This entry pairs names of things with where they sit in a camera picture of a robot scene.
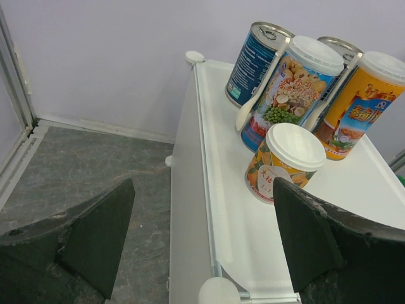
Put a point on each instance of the blue soup can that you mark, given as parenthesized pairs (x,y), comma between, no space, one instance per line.
(346,50)
(255,57)

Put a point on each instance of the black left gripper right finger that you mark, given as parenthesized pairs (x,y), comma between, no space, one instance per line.
(336,256)

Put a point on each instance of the left aluminium corner post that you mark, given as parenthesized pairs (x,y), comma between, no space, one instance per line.
(30,138)

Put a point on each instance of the tall blue can white lid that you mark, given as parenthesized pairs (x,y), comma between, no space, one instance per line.
(302,75)

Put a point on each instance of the white plastic cube cabinet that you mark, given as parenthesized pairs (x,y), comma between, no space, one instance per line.
(218,228)

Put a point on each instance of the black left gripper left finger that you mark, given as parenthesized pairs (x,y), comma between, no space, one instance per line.
(69,257)

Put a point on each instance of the yellow short can white lid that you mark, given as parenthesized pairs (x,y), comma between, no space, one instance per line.
(288,151)

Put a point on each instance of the tall orange can white lid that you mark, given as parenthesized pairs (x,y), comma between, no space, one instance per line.
(369,85)

